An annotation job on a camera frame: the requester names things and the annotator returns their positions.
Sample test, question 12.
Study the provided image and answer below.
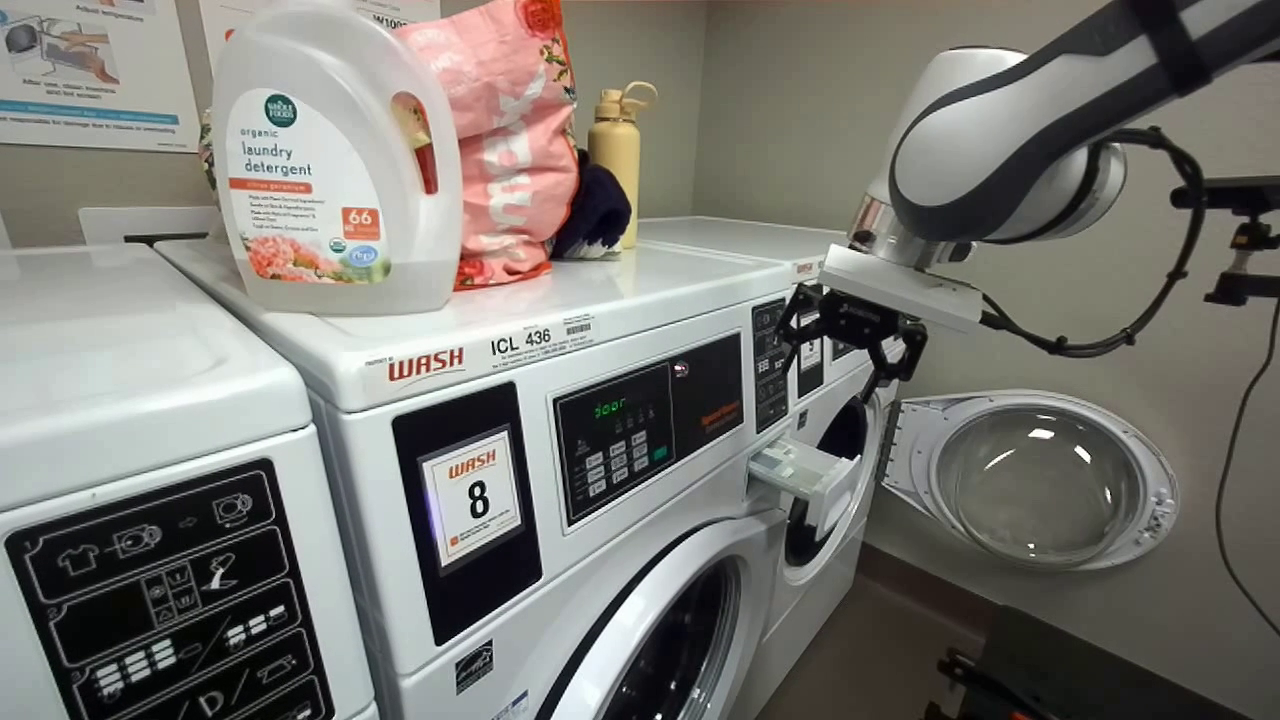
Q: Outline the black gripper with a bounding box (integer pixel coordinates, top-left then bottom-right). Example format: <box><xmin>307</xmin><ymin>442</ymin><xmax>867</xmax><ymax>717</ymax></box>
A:
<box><xmin>776</xmin><ymin>285</ymin><xmax>930</xmax><ymax>409</ymax></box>

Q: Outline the white detergent tray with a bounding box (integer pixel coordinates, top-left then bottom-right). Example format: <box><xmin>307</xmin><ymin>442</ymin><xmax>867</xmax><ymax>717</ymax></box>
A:
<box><xmin>741</xmin><ymin>434</ymin><xmax>864</xmax><ymax>538</ymax></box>

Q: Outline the white washing machine numbered eight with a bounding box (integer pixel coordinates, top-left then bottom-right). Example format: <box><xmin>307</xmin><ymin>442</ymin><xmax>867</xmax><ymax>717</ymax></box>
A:
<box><xmin>148</xmin><ymin>235</ymin><xmax>813</xmax><ymax>720</ymax></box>

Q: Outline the white laundry detergent jug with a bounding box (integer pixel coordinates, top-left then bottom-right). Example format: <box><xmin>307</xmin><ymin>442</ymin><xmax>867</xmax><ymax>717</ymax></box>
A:
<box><xmin>208</xmin><ymin>0</ymin><xmax>468</xmax><ymax>318</ymax></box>

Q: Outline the white front-load washing machine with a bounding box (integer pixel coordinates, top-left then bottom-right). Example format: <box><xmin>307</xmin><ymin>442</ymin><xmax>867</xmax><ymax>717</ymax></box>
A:
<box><xmin>0</xmin><ymin>239</ymin><xmax>378</xmax><ymax>720</ymax></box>

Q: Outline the round glass washer door open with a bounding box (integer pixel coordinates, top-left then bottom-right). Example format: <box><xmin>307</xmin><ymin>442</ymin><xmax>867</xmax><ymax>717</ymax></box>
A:
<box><xmin>881</xmin><ymin>382</ymin><xmax>1183</xmax><ymax>574</ymax></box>

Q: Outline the round washer door closed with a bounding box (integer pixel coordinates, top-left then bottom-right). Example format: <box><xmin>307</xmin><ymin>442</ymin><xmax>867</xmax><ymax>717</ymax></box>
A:
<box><xmin>534</xmin><ymin>516</ymin><xmax>778</xmax><ymax>720</ymax></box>

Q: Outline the pink patterned bag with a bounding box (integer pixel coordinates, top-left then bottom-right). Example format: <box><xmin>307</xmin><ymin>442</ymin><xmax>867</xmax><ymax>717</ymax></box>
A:
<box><xmin>390</xmin><ymin>0</ymin><xmax>583</xmax><ymax>290</ymax></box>

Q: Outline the white number eight label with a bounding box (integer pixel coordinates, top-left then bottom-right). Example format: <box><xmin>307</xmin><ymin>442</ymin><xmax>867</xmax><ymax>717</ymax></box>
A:
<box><xmin>420</xmin><ymin>424</ymin><xmax>525</xmax><ymax>572</ymax></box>

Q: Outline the small black square sticker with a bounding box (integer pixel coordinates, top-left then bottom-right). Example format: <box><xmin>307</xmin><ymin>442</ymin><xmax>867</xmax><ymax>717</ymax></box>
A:
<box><xmin>449</xmin><ymin>638</ymin><xmax>501</xmax><ymax>700</ymax></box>

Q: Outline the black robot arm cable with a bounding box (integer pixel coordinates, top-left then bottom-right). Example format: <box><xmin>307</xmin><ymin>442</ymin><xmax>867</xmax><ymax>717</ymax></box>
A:
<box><xmin>977</xmin><ymin>122</ymin><xmax>1213</xmax><ymax>362</ymax></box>

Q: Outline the thin black hanging cable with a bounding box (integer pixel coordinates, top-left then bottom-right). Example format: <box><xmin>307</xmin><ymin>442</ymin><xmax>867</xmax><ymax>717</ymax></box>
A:
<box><xmin>1207</xmin><ymin>330</ymin><xmax>1280</xmax><ymax>644</ymax></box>

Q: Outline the black camera on stand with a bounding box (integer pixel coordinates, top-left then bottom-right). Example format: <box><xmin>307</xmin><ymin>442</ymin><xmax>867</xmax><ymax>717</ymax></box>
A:
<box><xmin>1169</xmin><ymin>172</ymin><xmax>1280</xmax><ymax>313</ymax></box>

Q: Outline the white wall utility box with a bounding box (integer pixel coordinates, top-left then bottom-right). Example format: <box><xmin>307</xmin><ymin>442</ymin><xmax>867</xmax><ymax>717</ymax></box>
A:
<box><xmin>71</xmin><ymin>201</ymin><xmax>228</xmax><ymax>252</ymax></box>

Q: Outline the wall instruction poster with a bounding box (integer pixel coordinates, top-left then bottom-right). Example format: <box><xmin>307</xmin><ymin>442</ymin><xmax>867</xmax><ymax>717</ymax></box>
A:
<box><xmin>0</xmin><ymin>0</ymin><xmax>205</xmax><ymax>156</ymax></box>

